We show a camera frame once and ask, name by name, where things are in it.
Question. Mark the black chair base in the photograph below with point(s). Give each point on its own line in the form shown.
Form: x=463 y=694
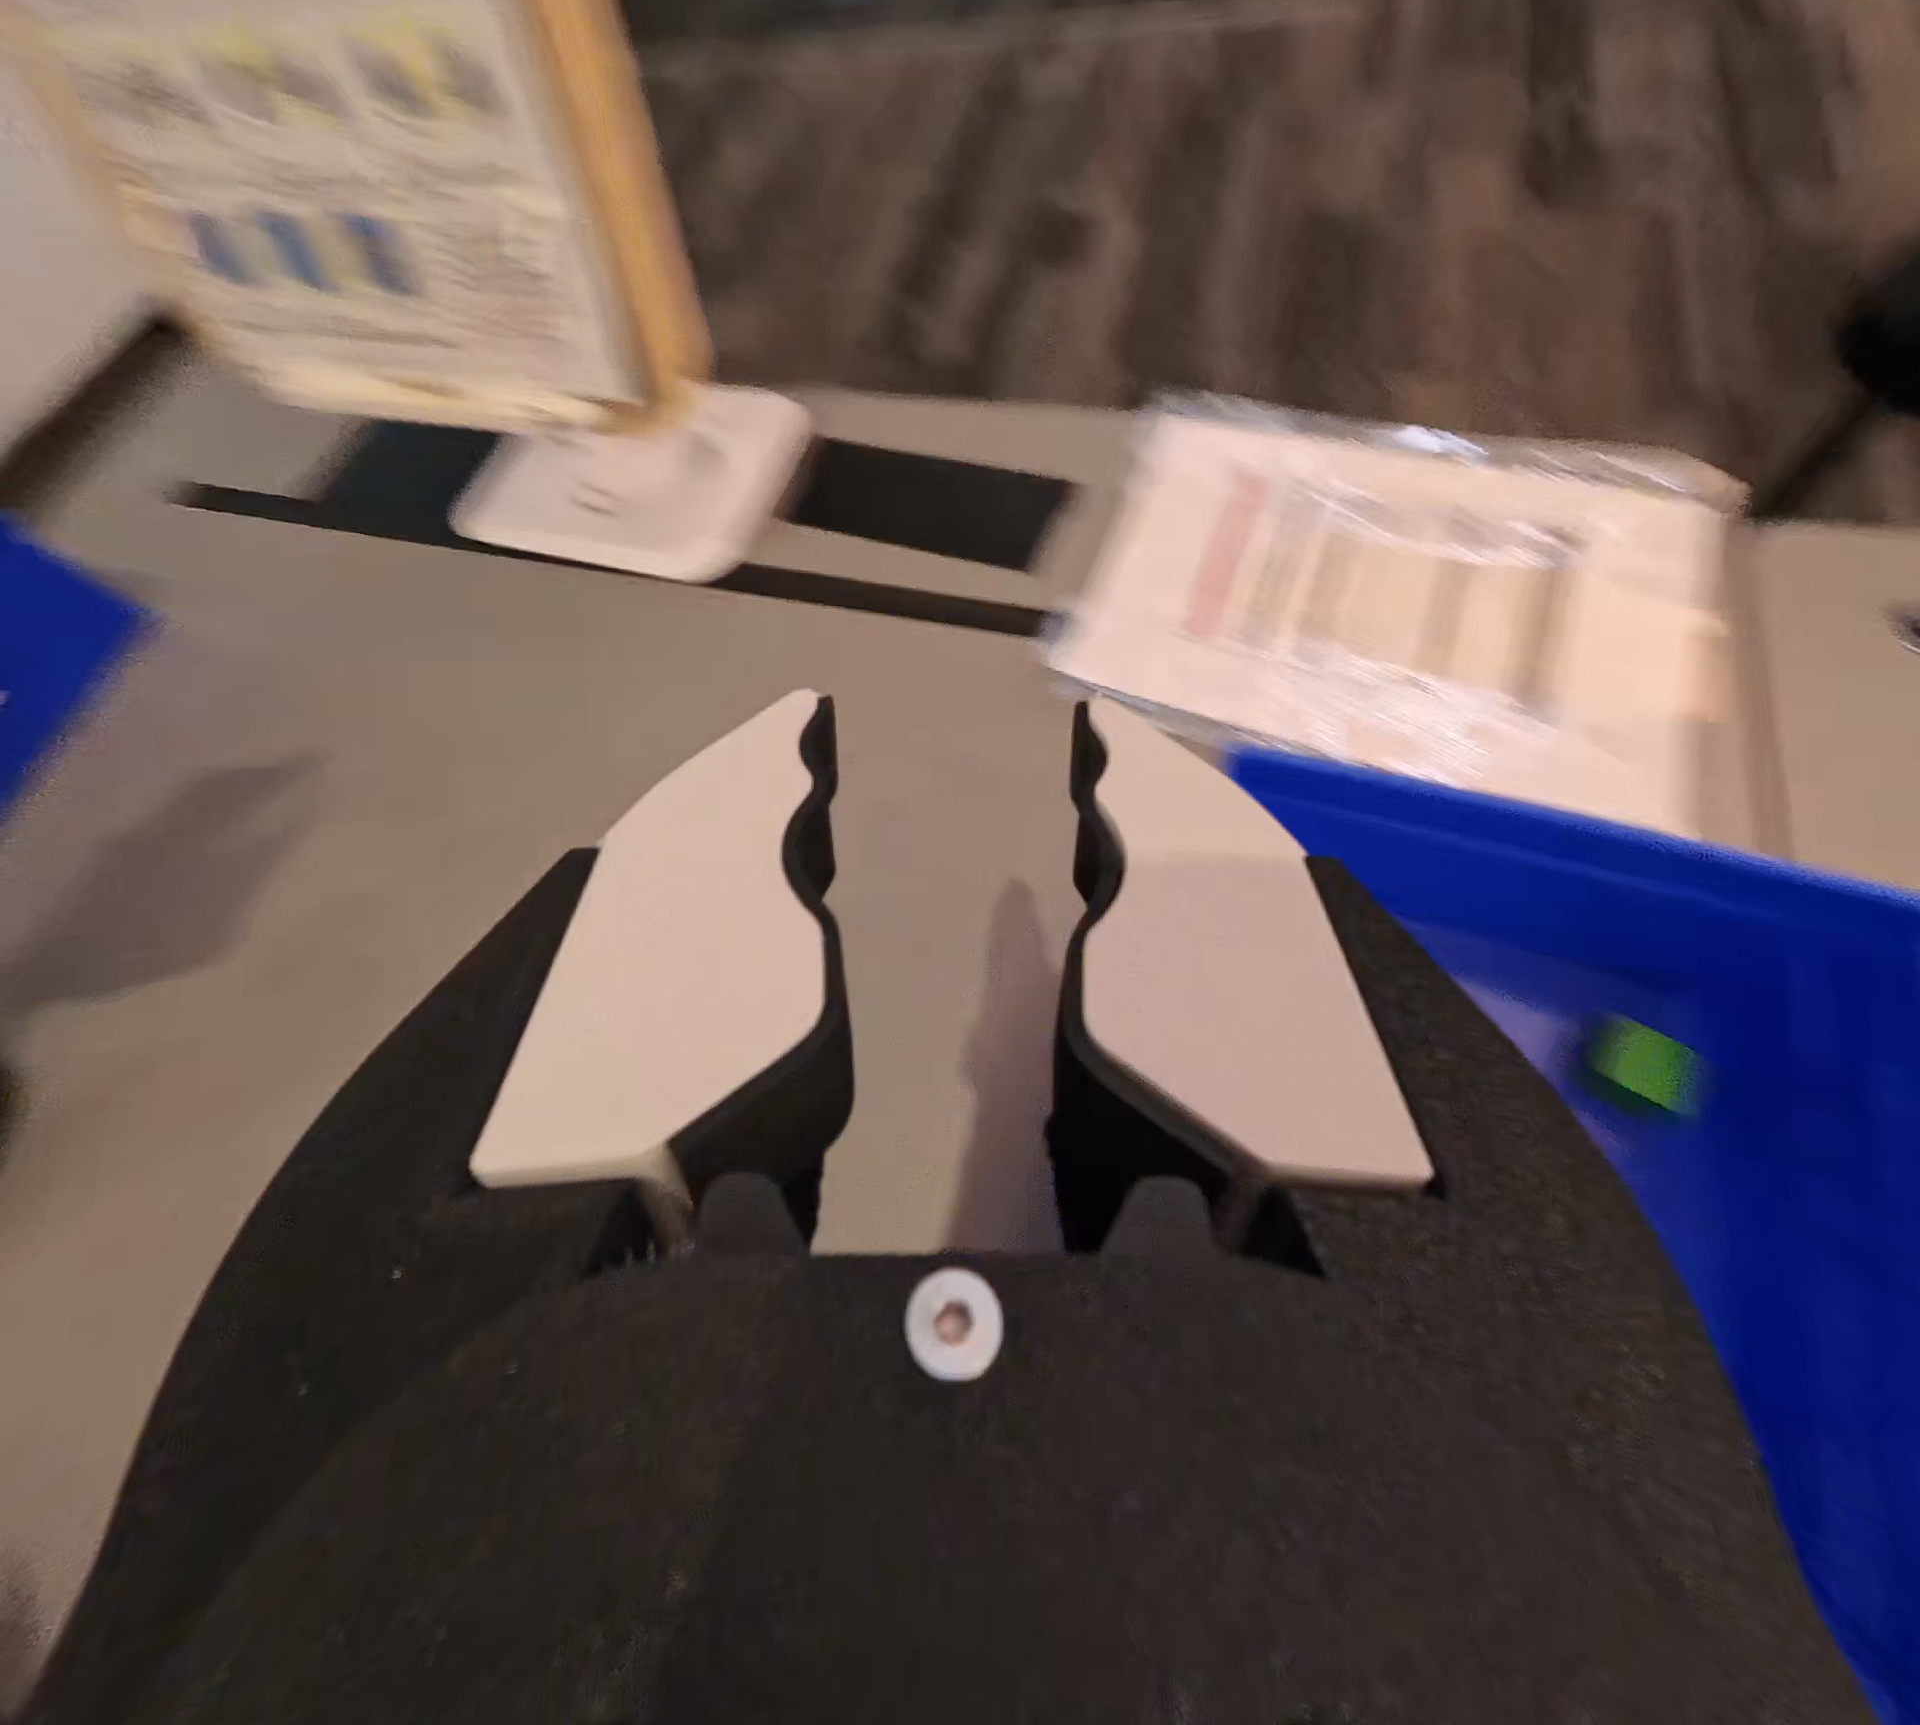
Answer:
x=1868 y=374

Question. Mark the laminated printed paper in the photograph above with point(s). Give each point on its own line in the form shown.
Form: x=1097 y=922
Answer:
x=1425 y=584

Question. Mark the wooden display board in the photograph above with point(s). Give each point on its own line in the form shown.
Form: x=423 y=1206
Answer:
x=601 y=105

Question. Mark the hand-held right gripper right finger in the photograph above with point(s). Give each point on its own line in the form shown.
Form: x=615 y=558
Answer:
x=1239 y=1005

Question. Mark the blue plastic bin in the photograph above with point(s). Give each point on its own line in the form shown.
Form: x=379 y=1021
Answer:
x=60 y=660
x=1770 y=1229

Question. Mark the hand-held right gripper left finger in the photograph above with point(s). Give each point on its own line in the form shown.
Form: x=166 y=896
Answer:
x=668 y=991

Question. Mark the green wooden cube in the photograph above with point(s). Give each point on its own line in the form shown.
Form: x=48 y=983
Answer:
x=1646 y=1065

